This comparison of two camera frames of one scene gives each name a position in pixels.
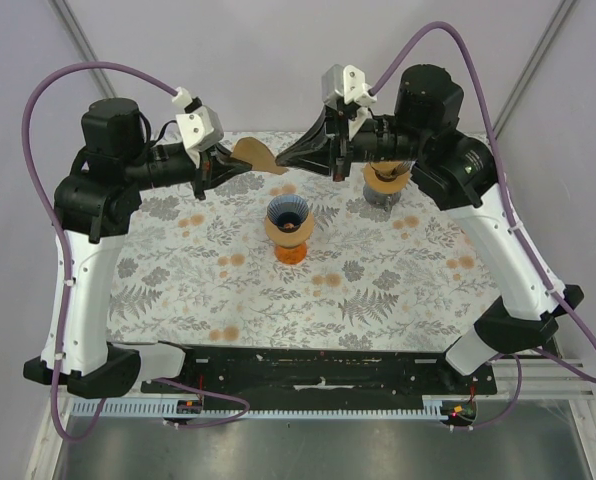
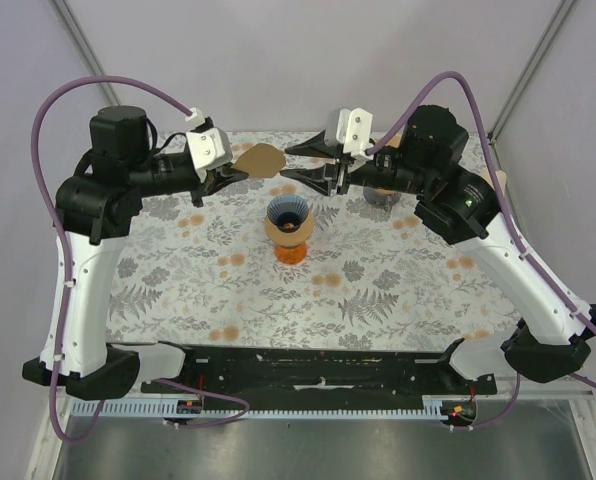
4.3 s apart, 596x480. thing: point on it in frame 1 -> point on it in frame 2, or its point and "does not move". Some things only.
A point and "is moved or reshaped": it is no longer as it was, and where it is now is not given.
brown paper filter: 254,151 is moved or reshaped
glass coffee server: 381,200 does not move
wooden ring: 291,239 does not move
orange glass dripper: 291,255 does not move
